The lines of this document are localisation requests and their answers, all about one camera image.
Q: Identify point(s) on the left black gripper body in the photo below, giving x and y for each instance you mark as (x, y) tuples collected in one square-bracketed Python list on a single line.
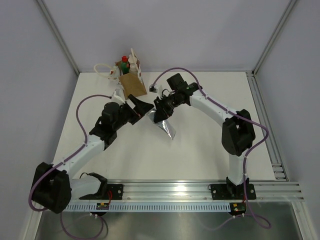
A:
[(131, 115)]

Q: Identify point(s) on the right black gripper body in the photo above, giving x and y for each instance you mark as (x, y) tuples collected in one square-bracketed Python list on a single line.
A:
[(168, 103)]

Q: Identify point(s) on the silver squeeze tube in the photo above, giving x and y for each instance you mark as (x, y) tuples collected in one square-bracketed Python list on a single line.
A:
[(164, 125)]

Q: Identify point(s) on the green dish soap bottle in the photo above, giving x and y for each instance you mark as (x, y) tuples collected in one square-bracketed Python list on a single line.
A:
[(125, 66)]

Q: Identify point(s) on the beige pump bottle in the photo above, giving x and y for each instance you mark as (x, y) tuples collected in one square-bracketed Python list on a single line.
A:
[(133, 65)]

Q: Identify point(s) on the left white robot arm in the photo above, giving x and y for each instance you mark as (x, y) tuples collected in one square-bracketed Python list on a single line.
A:
[(54, 185)]

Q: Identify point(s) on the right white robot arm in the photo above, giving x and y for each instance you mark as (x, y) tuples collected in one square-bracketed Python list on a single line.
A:
[(237, 131)]

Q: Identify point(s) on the burlap watermelon canvas bag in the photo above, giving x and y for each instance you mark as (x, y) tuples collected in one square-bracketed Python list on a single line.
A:
[(131, 84)]

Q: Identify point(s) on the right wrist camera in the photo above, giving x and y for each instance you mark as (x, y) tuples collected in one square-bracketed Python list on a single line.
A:
[(153, 88)]

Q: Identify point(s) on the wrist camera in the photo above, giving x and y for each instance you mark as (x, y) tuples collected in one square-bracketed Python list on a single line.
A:
[(118, 96), (153, 88)]

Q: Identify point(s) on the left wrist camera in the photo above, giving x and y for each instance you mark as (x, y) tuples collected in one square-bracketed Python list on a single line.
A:
[(118, 96)]

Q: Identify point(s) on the aluminium mounting rail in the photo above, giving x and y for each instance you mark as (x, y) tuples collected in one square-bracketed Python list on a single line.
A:
[(198, 191)]

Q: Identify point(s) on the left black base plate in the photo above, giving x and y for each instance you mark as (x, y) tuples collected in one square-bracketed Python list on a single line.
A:
[(112, 192)]

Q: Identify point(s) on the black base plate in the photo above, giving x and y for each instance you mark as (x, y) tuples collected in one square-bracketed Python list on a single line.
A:
[(231, 192), (112, 192)]

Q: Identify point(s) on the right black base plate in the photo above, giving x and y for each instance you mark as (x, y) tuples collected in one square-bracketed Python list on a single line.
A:
[(231, 192)]

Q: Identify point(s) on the white slotted cable duct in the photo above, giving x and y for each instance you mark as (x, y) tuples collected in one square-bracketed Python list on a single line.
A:
[(165, 207)]

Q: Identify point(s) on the right aluminium frame post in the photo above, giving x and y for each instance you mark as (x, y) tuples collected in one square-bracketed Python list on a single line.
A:
[(275, 35)]

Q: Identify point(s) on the aluminium frame post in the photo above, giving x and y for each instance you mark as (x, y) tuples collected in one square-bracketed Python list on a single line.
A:
[(41, 4), (275, 35)]

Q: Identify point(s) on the left aluminium frame post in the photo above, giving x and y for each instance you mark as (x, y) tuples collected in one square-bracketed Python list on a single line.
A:
[(41, 4)]

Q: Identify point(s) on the right side aluminium rail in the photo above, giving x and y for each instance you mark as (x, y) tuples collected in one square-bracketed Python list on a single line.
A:
[(271, 144)]

